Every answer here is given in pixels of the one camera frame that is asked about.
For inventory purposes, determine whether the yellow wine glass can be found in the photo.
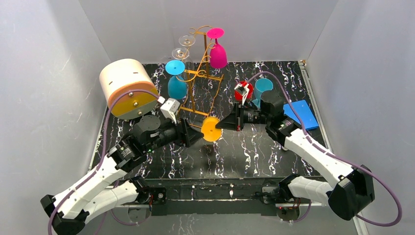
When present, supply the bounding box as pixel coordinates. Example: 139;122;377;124
201;117;222;142

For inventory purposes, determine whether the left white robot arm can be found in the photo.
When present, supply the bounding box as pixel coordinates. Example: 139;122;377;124
40;115;204;235

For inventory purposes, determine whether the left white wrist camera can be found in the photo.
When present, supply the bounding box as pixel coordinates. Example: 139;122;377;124
160;98;181;124

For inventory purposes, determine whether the clear wine glass rear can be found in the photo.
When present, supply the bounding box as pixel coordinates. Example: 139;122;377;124
179;35;196;47

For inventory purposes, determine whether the clear wine glass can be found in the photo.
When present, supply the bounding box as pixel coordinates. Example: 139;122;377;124
171;47;190;61
179;35;196;47

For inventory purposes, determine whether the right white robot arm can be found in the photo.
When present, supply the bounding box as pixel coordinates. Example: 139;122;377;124
216;91;375;220

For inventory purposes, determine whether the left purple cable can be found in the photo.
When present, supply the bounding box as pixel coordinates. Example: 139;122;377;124
47;89;161;235

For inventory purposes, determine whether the light blue wine glass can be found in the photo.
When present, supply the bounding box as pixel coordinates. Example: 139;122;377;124
165;60;187;100
253;78;274;108

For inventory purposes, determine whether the cream orange yellow cylinder box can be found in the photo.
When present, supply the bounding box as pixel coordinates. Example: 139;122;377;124
99;59;159;120

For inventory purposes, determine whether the blue flat sheet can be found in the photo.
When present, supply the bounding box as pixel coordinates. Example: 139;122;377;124
283;100;319;130

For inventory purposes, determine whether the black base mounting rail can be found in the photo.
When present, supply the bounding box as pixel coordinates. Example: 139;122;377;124
115;176;325;217

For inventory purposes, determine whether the magenta wine glass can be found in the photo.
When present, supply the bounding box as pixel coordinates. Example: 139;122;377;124
207;27;228;69

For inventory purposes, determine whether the clear wine glass front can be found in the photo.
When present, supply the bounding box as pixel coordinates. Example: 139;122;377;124
171;47;190;61

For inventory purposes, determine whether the gold wire wine glass rack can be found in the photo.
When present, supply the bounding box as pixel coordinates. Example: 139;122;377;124
179;25;224;128

